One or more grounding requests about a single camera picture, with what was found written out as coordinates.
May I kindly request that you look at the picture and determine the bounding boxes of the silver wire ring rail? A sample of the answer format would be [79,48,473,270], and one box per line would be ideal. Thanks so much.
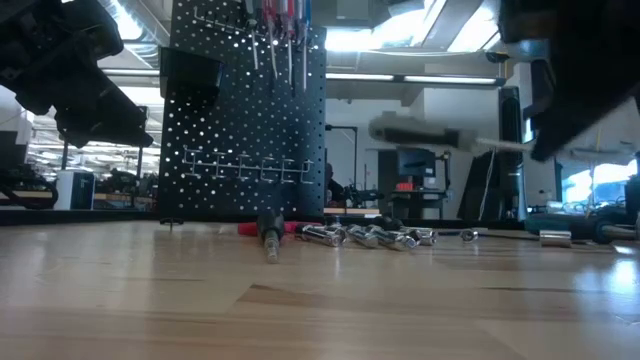
[182,145,316,185]

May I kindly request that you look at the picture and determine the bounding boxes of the white board panel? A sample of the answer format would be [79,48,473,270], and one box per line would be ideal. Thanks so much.
[522,130,564,211]

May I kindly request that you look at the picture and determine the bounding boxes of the black perforated pegboard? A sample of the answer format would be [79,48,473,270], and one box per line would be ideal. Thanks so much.
[157,0,329,225]

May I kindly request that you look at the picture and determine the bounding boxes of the black equipment stack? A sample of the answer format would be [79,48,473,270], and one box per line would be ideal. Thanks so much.
[0,128,60,211]

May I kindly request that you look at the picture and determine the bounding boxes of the tall black pillar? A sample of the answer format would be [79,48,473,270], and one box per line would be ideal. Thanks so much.
[498,85,524,221]

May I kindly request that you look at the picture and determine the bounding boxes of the thin black stand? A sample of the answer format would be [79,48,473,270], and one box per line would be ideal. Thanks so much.
[327,123,360,194]

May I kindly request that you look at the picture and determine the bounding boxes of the grey black handled screwdriver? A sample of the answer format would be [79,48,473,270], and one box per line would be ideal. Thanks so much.
[243,0,260,71]
[368,112,534,154]

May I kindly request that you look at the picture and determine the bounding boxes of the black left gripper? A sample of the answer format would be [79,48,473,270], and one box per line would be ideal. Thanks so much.
[0,0,155,148]

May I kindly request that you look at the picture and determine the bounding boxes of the black leaning panel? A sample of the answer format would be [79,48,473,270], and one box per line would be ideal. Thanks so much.
[457,149,501,221]

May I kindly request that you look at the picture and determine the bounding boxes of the black office desk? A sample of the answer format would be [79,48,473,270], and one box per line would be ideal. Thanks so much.
[387,188,451,220]

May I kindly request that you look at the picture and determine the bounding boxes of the black computer monitor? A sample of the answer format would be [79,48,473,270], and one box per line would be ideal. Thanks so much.
[396,145,437,179]

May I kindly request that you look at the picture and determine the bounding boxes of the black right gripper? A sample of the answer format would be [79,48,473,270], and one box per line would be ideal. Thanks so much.
[498,0,640,162]

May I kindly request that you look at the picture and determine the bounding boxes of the black pegboard bin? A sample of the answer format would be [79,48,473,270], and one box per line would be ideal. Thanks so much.
[158,46,225,107]

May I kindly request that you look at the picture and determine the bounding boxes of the ribbed silver air duct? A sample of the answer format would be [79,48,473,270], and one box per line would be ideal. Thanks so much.
[99,0,174,64]

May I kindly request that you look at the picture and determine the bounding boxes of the long chrome socket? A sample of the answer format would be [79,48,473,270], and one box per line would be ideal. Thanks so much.
[299,223,347,248]
[369,225,419,252]
[347,224,380,250]

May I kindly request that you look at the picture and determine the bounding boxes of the short black handled screwdriver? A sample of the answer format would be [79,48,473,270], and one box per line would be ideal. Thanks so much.
[257,212,287,265]

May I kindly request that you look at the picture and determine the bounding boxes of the light wood workbench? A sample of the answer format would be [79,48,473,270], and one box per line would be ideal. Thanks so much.
[0,191,159,202]

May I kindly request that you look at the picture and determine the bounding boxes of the small red handled screwdriver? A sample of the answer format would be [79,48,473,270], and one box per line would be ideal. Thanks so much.
[261,0,279,81]

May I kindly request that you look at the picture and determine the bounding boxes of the blue handled screwdriver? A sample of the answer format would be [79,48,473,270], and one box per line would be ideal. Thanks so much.
[296,0,314,93]

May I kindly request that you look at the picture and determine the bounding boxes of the large red handled screwdriver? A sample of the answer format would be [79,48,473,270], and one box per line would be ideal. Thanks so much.
[278,0,296,87]

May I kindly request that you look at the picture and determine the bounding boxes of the person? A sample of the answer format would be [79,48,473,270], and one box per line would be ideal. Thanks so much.
[324,162,347,207]

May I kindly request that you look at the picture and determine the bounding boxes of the ceiling light strip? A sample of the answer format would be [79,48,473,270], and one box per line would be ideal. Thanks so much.
[324,73,506,85]
[102,68,166,77]

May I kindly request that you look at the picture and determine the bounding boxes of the black aluminium frame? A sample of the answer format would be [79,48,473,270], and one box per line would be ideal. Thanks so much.
[0,208,531,231]

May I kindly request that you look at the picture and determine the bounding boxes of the silver wire screwdriver rail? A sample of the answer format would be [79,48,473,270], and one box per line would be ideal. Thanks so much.
[192,4,251,36]

